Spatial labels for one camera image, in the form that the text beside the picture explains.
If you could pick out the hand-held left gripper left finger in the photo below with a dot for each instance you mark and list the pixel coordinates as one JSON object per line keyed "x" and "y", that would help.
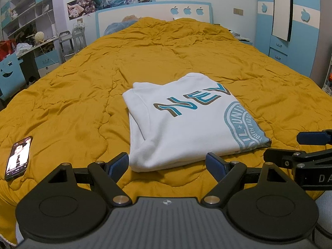
{"x": 119, "y": 164}

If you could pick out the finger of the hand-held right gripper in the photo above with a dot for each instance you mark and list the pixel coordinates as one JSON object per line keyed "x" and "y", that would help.
{"x": 313, "y": 138}
{"x": 278, "y": 157}

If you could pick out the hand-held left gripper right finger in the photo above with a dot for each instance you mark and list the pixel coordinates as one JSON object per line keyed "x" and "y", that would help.
{"x": 214, "y": 164}

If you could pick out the white printed t-shirt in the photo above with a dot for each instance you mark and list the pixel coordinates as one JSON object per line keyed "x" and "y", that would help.
{"x": 181, "y": 134}

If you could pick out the person's light grey clothing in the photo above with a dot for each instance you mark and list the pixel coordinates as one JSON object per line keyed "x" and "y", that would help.
{"x": 324, "y": 212}

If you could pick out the storage rack with boxes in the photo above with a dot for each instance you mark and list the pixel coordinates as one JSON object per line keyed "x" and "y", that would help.
{"x": 329, "y": 77}

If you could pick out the mustard yellow blanket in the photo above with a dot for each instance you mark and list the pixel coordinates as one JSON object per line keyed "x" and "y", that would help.
{"x": 77, "y": 96}

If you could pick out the blue white wardrobe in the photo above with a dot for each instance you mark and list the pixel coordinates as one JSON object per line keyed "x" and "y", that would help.
{"x": 308, "y": 44}

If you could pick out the black smartphone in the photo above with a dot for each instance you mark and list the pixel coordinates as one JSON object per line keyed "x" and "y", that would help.
{"x": 18, "y": 158}

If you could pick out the white nightstand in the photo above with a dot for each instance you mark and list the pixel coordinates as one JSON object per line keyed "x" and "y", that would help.
{"x": 243, "y": 40}

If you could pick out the white blue desk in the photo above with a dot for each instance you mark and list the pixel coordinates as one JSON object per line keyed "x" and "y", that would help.
{"x": 46, "y": 61}

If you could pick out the grey rolling cart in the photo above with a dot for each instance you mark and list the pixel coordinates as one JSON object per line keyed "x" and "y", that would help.
{"x": 72, "y": 44}

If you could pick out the blue chair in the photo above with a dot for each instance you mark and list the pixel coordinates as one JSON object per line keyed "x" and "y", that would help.
{"x": 10, "y": 83}

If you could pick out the blue pillow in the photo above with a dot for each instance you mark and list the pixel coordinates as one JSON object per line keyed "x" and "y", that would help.
{"x": 116, "y": 27}

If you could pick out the white round lamp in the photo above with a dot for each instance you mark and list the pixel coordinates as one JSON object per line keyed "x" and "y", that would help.
{"x": 40, "y": 36}

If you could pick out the white plastic bag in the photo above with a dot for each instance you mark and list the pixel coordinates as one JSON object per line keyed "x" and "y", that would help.
{"x": 23, "y": 48}

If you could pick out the white blue bed headboard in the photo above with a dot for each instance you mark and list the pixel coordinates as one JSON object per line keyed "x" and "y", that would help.
{"x": 150, "y": 10}

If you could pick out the red bag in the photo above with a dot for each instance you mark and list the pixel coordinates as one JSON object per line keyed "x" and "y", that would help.
{"x": 6, "y": 50}

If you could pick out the white wall socket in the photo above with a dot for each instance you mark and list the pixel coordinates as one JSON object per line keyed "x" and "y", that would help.
{"x": 79, "y": 25}

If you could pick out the wall switch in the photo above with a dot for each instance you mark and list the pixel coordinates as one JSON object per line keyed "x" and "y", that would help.
{"x": 238, "y": 11}

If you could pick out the white blue wall shelf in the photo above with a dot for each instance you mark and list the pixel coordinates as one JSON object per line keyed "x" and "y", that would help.
{"x": 23, "y": 13}

